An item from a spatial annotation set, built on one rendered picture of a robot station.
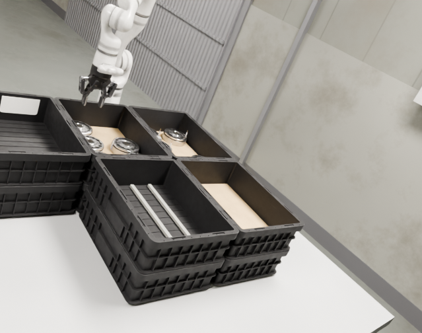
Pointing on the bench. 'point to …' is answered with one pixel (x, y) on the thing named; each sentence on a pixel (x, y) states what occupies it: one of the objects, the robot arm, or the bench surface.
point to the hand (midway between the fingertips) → (92, 102)
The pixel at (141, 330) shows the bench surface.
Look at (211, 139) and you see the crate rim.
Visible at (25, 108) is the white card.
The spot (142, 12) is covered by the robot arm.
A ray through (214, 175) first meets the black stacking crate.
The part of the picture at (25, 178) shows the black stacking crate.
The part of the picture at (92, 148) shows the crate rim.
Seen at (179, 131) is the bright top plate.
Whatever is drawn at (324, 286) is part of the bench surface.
